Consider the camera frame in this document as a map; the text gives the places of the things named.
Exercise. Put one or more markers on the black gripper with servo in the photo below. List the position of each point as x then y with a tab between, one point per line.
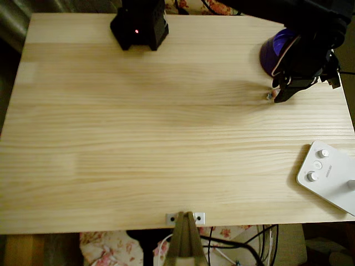
294	86

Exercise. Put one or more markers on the colourful candy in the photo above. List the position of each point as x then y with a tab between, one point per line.
270	95

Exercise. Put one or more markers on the purple plastic bowl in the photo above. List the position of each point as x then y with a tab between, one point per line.
267	55

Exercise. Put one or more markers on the white lamp base with knobs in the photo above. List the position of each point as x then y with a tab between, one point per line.
327	180

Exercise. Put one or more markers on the floral cloth with cream ground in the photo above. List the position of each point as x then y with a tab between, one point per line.
111	249
216	8

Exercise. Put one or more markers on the dark olive sofa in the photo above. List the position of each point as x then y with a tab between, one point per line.
14	22

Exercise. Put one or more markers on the wooden table leg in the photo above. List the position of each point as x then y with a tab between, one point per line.
25	249

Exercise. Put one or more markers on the white metal bracket plate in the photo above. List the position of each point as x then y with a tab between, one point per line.
199	218

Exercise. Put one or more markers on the olive camera stand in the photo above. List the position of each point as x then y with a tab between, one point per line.
184	243

